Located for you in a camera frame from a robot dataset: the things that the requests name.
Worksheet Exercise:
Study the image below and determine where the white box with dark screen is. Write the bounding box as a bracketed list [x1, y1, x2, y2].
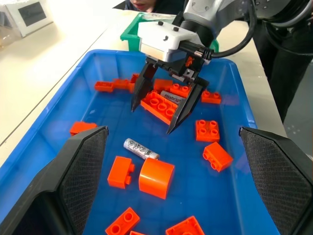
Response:
[4, 0, 54, 38]

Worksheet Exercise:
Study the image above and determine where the blue plastic bin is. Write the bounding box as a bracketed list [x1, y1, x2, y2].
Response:
[0, 48, 281, 235]

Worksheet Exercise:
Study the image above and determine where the large orange building plate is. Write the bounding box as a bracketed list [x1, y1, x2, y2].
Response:
[140, 89, 180, 125]

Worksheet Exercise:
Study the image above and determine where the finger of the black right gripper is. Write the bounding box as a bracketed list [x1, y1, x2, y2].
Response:
[131, 62, 159, 113]
[166, 77, 210, 135]

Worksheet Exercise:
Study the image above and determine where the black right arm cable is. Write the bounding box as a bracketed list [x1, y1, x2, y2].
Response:
[179, 0, 258, 66]

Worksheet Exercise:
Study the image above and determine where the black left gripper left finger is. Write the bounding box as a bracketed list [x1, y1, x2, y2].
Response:
[0, 126, 109, 235]

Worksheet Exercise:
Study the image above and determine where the silver battery with black print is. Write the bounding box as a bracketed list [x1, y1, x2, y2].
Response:
[123, 138, 161, 161]

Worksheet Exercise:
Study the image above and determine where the orange curved building block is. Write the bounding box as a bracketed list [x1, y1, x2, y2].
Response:
[138, 158, 176, 200]

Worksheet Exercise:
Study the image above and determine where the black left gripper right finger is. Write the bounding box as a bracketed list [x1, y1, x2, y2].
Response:
[238, 126, 313, 235]

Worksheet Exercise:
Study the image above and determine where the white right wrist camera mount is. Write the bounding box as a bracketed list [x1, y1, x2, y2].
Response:
[137, 21, 205, 63]

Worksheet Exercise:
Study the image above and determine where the dark robot body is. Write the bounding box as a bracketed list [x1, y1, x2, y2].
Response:
[251, 14, 313, 124]

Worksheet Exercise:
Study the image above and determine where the green plastic bin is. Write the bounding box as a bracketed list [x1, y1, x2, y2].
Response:
[119, 12, 220, 53]

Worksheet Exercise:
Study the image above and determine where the person in dark jacket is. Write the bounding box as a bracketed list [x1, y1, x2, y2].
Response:
[112, 0, 189, 16]

